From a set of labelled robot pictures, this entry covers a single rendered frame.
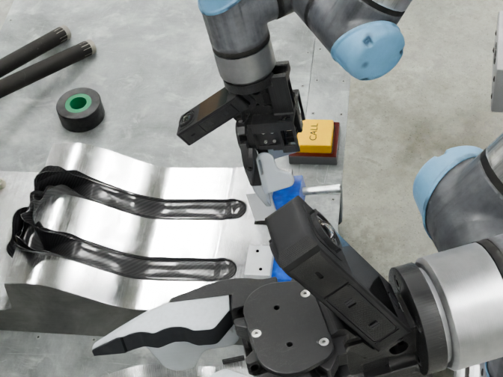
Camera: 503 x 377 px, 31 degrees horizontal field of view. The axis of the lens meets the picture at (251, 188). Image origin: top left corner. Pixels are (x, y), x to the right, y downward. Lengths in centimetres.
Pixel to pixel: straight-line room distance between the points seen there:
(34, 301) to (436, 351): 85
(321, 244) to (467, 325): 12
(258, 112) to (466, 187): 53
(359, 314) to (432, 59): 236
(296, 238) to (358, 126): 218
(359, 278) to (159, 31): 132
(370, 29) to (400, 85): 176
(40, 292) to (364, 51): 57
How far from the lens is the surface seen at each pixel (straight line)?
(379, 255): 239
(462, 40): 294
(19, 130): 169
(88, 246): 134
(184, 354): 62
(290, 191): 131
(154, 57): 175
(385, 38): 104
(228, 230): 134
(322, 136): 151
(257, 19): 113
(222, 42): 113
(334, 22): 106
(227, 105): 120
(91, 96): 166
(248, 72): 115
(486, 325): 58
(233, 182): 139
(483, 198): 73
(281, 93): 119
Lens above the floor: 195
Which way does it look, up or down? 50 degrees down
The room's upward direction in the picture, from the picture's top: 9 degrees counter-clockwise
